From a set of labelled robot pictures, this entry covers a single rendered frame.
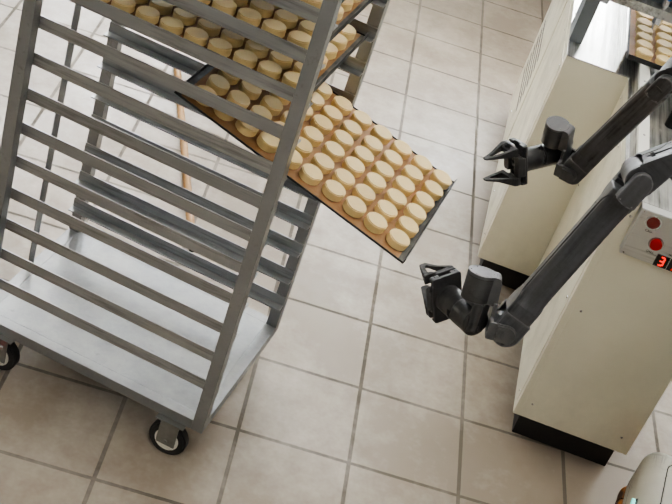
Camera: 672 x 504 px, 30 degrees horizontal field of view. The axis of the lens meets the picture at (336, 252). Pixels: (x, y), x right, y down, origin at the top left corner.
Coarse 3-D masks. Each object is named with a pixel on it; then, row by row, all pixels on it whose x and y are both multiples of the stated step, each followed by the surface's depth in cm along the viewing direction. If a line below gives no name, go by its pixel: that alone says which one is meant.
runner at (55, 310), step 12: (0, 288) 306; (12, 288) 304; (24, 300) 305; (36, 300) 304; (48, 312) 304; (60, 312) 303; (72, 324) 303; (84, 324) 302; (108, 336) 301; (132, 348) 300; (156, 360) 299; (180, 372) 298
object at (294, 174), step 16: (240, 80) 279; (224, 96) 271; (208, 112) 264; (352, 112) 294; (336, 128) 285; (368, 128) 292; (256, 144) 265; (320, 144) 278; (272, 160) 264; (304, 160) 270; (320, 192) 265; (384, 192) 278; (336, 208) 264; (368, 208) 270; (384, 240) 265
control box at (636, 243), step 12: (648, 204) 304; (636, 216) 305; (648, 216) 302; (660, 216) 302; (636, 228) 305; (648, 228) 304; (660, 228) 303; (624, 240) 308; (636, 240) 307; (648, 240) 306; (660, 240) 305; (624, 252) 309; (636, 252) 308; (648, 252) 308; (660, 252) 307; (660, 264) 308
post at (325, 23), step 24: (336, 0) 235; (312, 48) 242; (312, 72) 244; (288, 120) 251; (288, 144) 254; (288, 168) 260; (264, 192) 262; (264, 216) 265; (264, 240) 270; (240, 288) 276; (240, 312) 280; (216, 360) 289; (216, 384) 292
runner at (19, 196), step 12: (12, 192) 290; (24, 204) 290; (36, 204) 289; (48, 204) 288; (48, 216) 289; (60, 216) 288; (72, 216) 287; (84, 228) 287; (96, 228) 286; (108, 240) 287; (120, 240) 285; (132, 252) 286; (144, 252) 285; (156, 264) 285; (168, 264) 284; (180, 276) 284; (192, 276) 283; (204, 288) 284; (216, 288) 282; (228, 300) 283
